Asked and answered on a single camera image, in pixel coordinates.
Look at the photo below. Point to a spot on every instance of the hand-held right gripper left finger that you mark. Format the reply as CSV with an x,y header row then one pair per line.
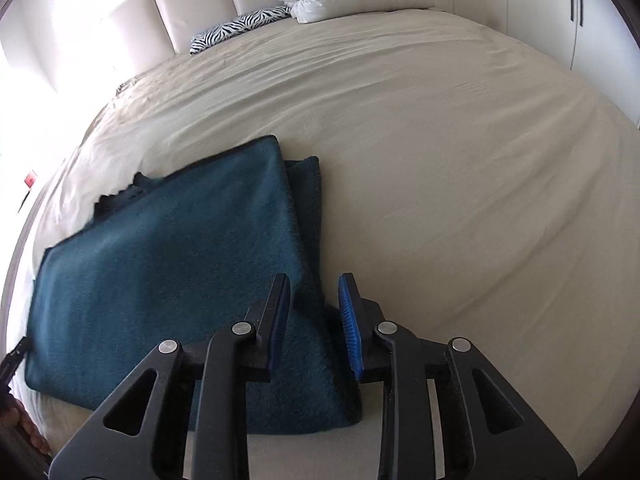
x,y
277,325

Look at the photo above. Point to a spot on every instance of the zebra print pillow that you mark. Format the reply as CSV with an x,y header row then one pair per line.
x,y
240,25

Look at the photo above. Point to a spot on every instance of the red box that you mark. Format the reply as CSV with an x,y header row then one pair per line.
x,y
31,179

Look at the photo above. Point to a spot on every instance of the cream padded headboard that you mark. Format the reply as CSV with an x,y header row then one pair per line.
x,y
190,5

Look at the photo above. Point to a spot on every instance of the white wardrobe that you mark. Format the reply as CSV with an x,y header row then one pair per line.
x,y
525,5

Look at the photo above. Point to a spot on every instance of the person's left hand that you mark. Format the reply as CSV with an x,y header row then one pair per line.
x,y
15,412

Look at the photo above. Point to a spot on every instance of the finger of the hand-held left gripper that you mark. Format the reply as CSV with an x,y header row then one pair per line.
x,y
12,360

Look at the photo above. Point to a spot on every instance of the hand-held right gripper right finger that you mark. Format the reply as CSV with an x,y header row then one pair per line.
x,y
350,330

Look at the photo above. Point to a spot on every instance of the beige bed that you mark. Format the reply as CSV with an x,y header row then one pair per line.
x,y
450,185

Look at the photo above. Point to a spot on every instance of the dark teal sweater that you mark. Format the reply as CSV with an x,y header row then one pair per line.
x,y
175,260

